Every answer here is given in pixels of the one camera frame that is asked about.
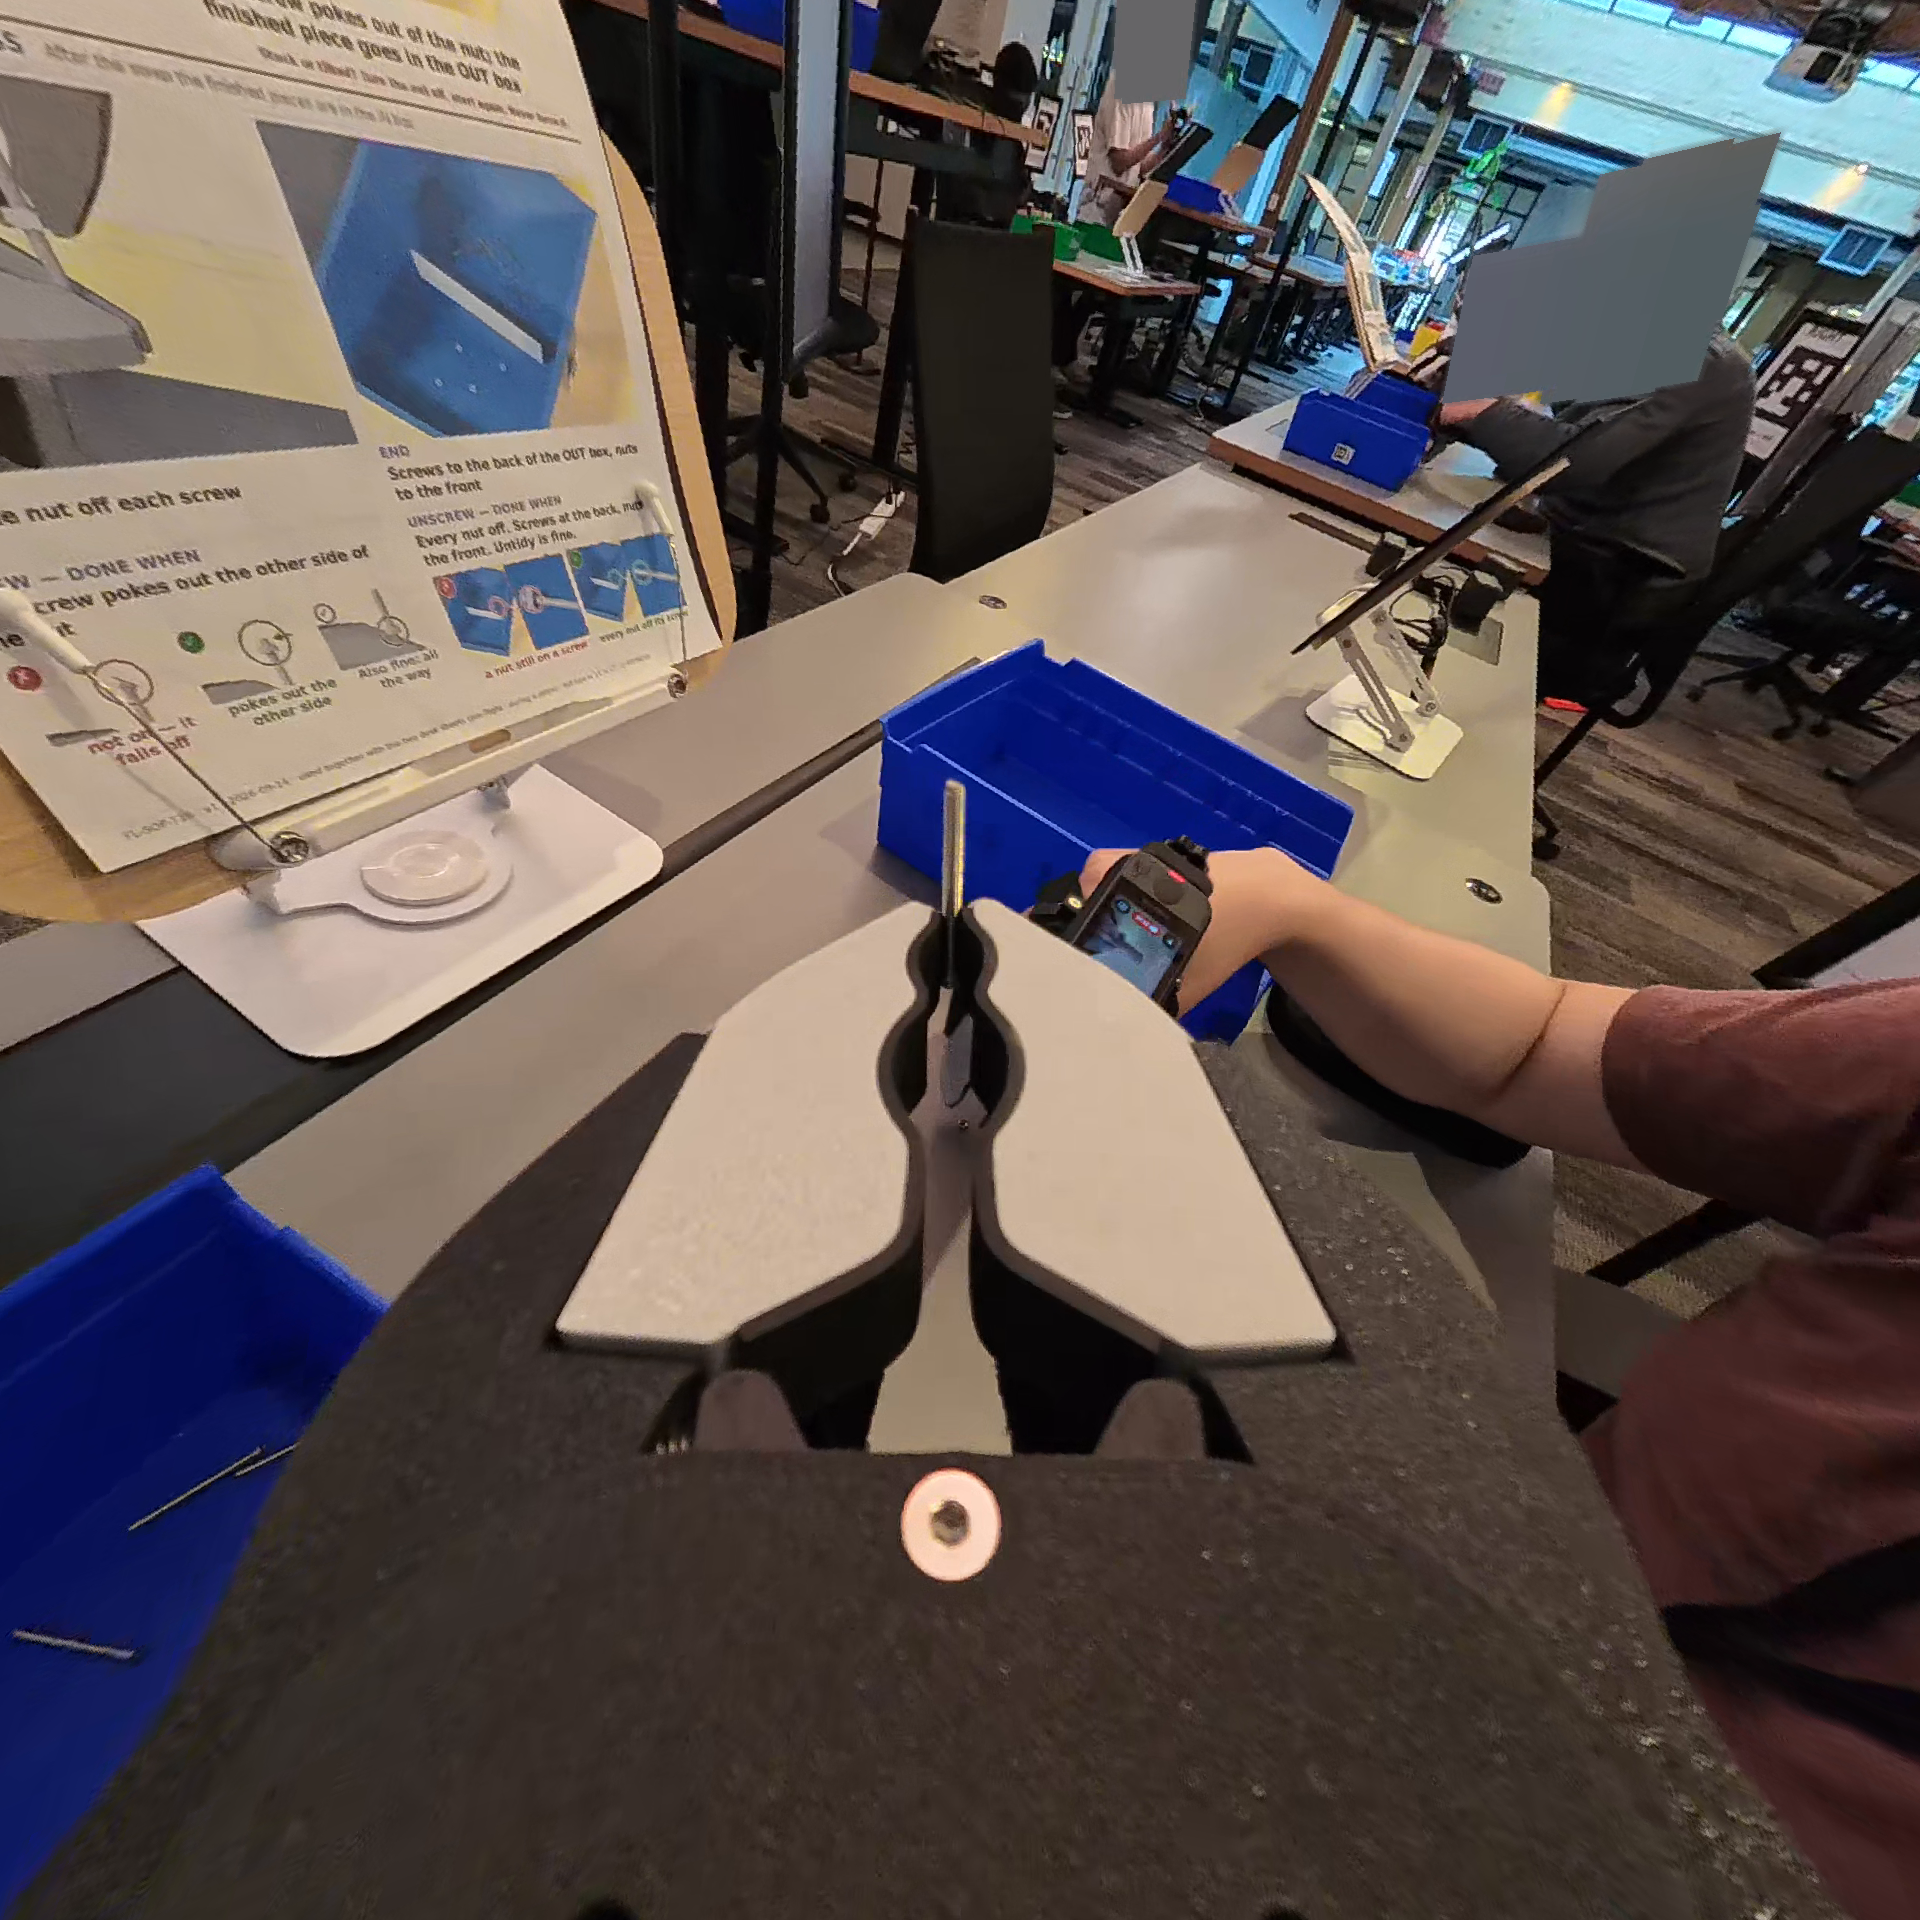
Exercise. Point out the person's right hand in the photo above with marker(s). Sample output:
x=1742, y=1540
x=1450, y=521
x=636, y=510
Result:
x=1260, y=917

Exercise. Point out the person's right forearm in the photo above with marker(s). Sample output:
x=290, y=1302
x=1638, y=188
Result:
x=1440, y=1033

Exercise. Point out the printed instruction sheet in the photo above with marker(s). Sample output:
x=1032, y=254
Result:
x=299, y=526

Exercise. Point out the black chair armrest pad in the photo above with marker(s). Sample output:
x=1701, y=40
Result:
x=1394, y=1130

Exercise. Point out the blue bin with label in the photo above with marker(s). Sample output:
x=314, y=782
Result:
x=1349, y=445

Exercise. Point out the black power adapter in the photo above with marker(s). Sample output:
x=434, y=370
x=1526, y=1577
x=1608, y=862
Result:
x=1474, y=606

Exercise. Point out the black framed display board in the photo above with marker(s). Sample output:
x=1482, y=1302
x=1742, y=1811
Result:
x=822, y=181

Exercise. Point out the tilted document stand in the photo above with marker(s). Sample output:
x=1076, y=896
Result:
x=1394, y=744

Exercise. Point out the framed tag sign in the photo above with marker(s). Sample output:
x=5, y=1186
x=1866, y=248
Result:
x=1807, y=388

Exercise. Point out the black office chair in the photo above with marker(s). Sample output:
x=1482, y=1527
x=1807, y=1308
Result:
x=981, y=406
x=1801, y=526

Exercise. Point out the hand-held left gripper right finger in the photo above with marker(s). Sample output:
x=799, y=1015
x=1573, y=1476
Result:
x=1137, y=1171

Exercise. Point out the plain blue bin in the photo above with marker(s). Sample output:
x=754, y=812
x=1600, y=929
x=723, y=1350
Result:
x=959, y=812

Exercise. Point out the blue bin with divider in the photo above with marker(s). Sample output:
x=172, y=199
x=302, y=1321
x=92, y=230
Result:
x=92, y=1350

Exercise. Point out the ceiling projector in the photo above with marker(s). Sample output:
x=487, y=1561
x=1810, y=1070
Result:
x=1831, y=54

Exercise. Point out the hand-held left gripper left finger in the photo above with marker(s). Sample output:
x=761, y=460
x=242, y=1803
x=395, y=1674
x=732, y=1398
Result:
x=748, y=1171

